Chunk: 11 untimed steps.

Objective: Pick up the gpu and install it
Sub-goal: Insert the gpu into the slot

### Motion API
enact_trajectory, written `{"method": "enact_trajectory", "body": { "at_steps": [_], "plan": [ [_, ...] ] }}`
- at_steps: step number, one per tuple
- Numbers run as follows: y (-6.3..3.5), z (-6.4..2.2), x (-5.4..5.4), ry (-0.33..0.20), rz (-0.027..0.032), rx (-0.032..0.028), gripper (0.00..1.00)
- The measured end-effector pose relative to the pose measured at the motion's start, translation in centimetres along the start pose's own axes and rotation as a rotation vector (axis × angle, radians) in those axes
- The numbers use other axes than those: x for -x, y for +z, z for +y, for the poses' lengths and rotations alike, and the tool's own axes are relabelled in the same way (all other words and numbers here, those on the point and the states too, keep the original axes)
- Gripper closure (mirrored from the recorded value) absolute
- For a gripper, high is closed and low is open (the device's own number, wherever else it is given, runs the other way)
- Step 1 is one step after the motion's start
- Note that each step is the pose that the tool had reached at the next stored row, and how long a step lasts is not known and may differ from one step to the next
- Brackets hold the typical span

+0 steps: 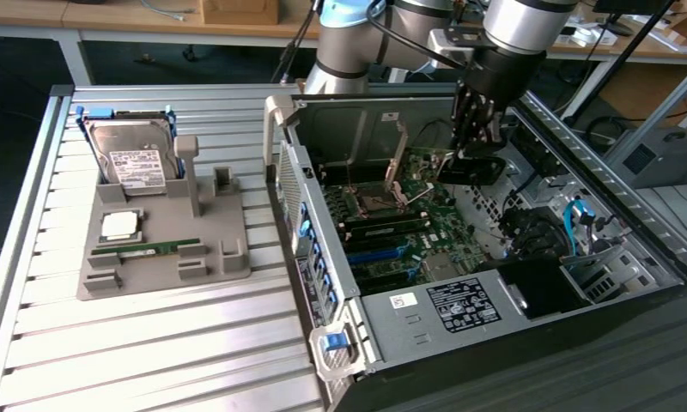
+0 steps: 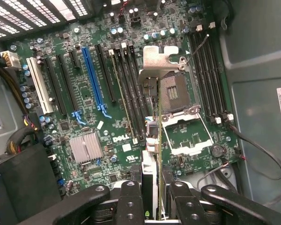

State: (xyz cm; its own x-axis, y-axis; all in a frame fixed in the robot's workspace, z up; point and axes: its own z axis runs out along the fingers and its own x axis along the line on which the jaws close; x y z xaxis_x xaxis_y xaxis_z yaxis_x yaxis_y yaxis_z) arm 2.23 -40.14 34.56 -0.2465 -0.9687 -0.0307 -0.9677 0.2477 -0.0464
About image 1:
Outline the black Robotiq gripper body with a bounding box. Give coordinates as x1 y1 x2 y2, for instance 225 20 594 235
462 45 547 107

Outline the GPU card with black cooler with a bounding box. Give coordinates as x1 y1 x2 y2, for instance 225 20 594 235
384 119 507 192

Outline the large silver disk bay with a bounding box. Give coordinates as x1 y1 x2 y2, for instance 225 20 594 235
454 130 558 205

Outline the white box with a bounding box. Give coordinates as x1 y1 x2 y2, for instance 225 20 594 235
575 27 619 47

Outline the silver socket cover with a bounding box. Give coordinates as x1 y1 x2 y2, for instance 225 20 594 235
392 178 440 205

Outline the black slanted pole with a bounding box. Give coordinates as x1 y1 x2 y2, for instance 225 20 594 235
559 0 681 128

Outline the open black PC case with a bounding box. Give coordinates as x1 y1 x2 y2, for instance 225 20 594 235
261 90 687 412

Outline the black monitor base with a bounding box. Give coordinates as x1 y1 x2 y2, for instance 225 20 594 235
593 0 637 36

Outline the CPU socket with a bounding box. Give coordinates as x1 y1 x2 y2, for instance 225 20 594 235
346 182 414 215

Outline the green Dell motherboard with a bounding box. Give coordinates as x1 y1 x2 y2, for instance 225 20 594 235
319 158 494 297

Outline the black RAM stick with label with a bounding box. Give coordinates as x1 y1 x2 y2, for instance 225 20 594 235
346 218 434 241

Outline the grey metal cabinet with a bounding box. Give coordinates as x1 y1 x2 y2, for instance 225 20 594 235
603 126 687 190

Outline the silver chipset heatsink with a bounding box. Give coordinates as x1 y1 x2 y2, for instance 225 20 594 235
424 255 464 280

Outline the blue expansion slot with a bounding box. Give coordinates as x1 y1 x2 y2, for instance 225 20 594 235
346 246 414 265

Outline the small silver disk bay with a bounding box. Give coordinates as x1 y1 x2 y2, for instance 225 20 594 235
559 246 663 304

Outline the brown cardboard box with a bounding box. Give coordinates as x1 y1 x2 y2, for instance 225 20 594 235
197 0 280 26

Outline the grey power supply unit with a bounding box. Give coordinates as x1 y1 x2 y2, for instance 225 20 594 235
359 274 534 373

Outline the blue case latch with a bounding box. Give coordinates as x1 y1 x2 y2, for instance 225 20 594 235
319 332 348 352

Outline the silver hard disk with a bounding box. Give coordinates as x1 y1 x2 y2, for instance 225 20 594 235
85 118 180 197

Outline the green RAM stick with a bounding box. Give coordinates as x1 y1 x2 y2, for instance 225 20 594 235
93 239 201 258

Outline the grey plastic parts rack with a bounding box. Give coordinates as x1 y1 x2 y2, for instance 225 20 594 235
76 135 252 302

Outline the silver CPU chip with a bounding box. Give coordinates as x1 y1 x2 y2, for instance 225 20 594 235
100 210 145 245

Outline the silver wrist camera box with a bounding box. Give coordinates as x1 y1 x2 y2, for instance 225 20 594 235
427 27 478 70

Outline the wooden desk white frame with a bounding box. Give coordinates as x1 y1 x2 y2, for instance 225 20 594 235
543 0 687 112
0 0 322 87

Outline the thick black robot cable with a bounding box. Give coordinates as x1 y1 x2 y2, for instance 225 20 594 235
366 0 468 70

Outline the black wire bundle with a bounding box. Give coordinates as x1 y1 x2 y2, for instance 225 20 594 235
498 205 571 261

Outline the blue wire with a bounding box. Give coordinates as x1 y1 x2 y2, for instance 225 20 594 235
562 195 597 258

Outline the thin black hanging cable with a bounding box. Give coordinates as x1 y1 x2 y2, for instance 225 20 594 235
272 0 322 85

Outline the hard drive with blue handle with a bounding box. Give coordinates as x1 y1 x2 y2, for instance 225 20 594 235
75 105 185 181

